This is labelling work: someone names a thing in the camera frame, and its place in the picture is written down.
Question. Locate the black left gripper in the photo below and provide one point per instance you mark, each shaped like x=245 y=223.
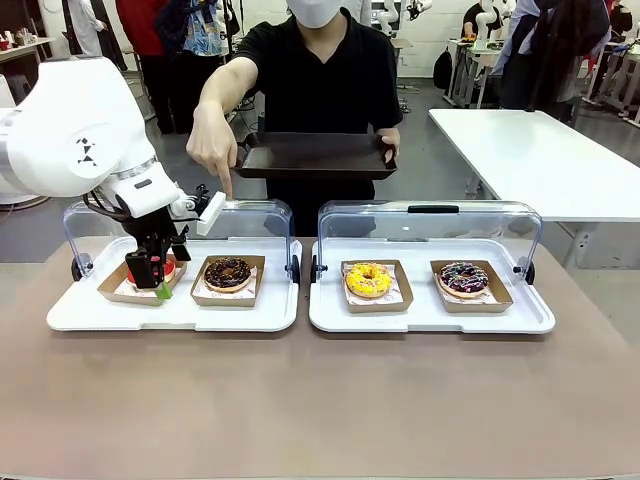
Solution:
x=159 y=227

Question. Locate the red glazed donut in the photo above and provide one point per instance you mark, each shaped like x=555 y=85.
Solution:
x=170 y=268

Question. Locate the cardboard tray of red donut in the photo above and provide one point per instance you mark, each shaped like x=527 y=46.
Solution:
x=115 y=292

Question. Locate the chocolate sprinkled donut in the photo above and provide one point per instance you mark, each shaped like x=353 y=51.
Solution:
x=227 y=274

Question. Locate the cardboard tray of chocolate donut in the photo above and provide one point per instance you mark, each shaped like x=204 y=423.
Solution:
x=220 y=299

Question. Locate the dark brown serving tray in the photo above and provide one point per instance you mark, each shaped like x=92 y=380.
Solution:
x=315 y=155

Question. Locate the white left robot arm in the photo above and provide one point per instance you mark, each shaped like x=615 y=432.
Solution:
x=65 y=125

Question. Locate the person's right forearm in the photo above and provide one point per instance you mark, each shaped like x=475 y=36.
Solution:
x=225 y=85

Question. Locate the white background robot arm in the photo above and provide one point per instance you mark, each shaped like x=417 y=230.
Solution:
x=395 y=15

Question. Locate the person's left forearm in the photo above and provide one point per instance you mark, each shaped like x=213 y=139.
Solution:
x=390 y=127

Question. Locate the yellow sprinkled donut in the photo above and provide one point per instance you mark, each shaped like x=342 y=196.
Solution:
x=368 y=281

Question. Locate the cardboard tray of yellow donut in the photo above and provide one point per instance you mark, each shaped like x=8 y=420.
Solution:
x=395 y=300

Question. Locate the person's black shirt torso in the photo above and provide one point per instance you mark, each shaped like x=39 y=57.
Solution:
x=325 y=80

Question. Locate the purple drizzled donut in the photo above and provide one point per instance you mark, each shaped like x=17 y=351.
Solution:
x=462 y=280

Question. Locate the cardboard tray of purple donut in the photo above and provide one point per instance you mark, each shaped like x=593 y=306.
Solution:
x=495 y=300

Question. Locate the person's right hand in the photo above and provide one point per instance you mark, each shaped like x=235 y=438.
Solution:
x=210 y=140

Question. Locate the person's left hand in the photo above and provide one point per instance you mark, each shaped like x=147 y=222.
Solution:
x=391 y=147

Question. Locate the white display tray base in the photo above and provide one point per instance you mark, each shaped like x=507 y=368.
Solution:
x=425 y=320
x=175 y=317

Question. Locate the clear display lid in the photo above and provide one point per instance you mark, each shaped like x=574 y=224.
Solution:
x=260 y=225
x=430 y=225

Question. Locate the bystander in red shirt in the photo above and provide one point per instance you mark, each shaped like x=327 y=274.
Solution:
x=147 y=60

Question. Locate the bystander in blue patterned shirt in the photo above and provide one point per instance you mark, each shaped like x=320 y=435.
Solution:
x=205 y=35

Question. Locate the white face mask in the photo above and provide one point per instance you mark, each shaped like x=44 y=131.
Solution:
x=312 y=12

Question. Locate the white background table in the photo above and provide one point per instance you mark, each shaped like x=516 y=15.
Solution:
x=540 y=160

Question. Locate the bystander in black clothes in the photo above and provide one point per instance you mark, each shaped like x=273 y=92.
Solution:
x=475 y=22

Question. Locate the bystander in dark coat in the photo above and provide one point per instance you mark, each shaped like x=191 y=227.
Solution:
x=555 y=55

